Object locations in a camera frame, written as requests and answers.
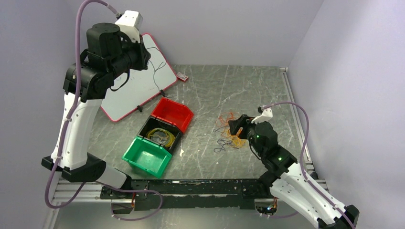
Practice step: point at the green plastic bin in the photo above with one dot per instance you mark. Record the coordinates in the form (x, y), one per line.
(147, 156)

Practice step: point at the small red white box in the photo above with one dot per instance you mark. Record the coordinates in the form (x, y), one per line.
(182, 77)

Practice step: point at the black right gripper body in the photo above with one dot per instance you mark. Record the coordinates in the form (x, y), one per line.
(248, 129)

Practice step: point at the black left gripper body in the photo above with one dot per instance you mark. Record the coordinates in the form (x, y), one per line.
(135, 53)

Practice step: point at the red plastic bin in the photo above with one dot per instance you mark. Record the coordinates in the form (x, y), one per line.
(173, 112)

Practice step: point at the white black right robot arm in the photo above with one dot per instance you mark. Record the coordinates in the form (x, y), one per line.
(286, 180)

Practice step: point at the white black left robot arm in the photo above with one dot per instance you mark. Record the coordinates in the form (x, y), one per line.
(112, 50)

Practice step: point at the black base frame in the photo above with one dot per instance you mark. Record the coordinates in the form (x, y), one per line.
(185, 193)

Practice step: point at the aluminium table edge rail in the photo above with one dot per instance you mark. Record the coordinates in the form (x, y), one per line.
(301, 133)

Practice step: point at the black plastic bin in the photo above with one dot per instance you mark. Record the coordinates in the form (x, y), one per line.
(161, 133)

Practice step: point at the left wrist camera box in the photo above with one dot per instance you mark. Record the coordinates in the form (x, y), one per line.
(130, 23)

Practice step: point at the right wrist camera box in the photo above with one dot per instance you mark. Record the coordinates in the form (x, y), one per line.
(265, 115)

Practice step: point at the pink framed whiteboard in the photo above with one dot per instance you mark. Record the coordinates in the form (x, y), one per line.
(138, 87)

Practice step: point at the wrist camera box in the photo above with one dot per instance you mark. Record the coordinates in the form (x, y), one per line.
(130, 23)
(265, 115)

